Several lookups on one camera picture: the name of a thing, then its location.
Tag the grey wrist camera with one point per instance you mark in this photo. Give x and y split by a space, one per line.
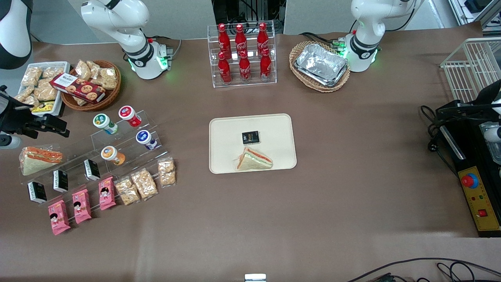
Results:
492 134
8 141

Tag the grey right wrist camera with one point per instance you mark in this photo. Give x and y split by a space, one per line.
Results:
8 141

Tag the clear rice cracker pack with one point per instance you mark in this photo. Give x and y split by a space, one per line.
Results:
166 171
94 66
53 72
127 191
32 76
144 184
106 78
24 94
45 92
83 69
32 101

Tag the white rectangular bin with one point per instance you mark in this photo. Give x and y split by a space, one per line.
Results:
58 66

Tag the black control box yellow panel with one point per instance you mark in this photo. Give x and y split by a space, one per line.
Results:
469 156

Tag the red emergency stop button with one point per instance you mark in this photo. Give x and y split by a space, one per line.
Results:
469 180

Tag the clear acrylic tiered stand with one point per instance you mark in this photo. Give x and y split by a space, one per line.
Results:
74 156
129 160

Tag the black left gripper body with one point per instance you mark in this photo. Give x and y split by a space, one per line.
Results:
482 96

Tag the orange-lid yogurt cup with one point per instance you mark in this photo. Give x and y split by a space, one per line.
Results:
112 155

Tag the beige plastic tray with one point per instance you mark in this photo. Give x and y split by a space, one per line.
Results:
274 133

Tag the pink snack pack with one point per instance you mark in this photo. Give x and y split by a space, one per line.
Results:
81 206
106 193
58 217

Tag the black equipment rack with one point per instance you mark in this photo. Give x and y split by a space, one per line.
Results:
250 11

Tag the wrapped triangle sandwich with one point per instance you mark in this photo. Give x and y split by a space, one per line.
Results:
39 159
254 161

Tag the small black box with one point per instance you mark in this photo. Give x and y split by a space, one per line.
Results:
250 137

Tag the red cookie box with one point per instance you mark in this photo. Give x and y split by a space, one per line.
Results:
78 88

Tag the red gum bottle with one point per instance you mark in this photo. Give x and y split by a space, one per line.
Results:
129 115

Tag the red cola bottle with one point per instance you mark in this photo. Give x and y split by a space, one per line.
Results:
265 66
262 39
240 41
224 41
224 70
245 68

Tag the brown wicker basket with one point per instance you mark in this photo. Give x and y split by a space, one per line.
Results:
111 96

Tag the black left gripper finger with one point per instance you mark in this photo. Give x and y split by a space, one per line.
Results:
458 108
458 116

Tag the clear plastic container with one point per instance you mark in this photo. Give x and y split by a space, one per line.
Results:
494 154

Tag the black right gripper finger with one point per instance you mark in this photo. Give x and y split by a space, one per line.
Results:
60 133
53 121

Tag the yellow snack pack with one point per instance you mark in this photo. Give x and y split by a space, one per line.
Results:
44 107

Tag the aluminium foil tray stack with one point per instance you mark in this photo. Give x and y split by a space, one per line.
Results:
321 64

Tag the light wicker basket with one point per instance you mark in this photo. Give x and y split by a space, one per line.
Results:
301 80

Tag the small silver block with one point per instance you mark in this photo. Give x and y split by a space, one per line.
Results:
255 278

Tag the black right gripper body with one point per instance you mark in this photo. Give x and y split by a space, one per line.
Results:
11 119

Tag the black and white carton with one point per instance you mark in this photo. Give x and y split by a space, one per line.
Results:
92 169
60 180
37 192

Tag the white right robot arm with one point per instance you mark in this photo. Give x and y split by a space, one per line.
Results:
117 19

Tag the blue gum bottle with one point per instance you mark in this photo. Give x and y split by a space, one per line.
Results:
146 139

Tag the aluminium frame shelf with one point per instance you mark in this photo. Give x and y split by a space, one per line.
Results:
475 11

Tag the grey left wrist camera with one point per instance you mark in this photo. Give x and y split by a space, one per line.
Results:
492 134

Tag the clear acrylic bottle rack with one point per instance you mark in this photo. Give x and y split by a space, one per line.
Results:
252 78

